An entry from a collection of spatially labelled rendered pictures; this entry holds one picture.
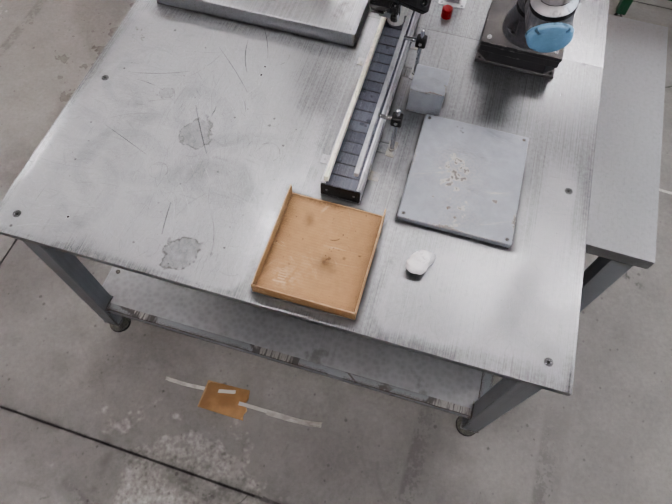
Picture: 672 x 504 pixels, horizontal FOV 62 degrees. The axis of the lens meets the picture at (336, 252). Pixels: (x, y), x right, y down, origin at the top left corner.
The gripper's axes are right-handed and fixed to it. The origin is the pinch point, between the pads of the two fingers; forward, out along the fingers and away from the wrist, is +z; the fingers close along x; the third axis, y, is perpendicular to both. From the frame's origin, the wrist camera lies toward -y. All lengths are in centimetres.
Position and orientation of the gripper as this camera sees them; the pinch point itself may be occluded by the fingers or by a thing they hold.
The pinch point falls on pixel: (398, 16)
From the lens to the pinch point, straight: 181.1
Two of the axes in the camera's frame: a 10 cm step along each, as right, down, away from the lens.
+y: -9.6, -2.6, 1.1
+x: -2.5, 9.7, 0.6
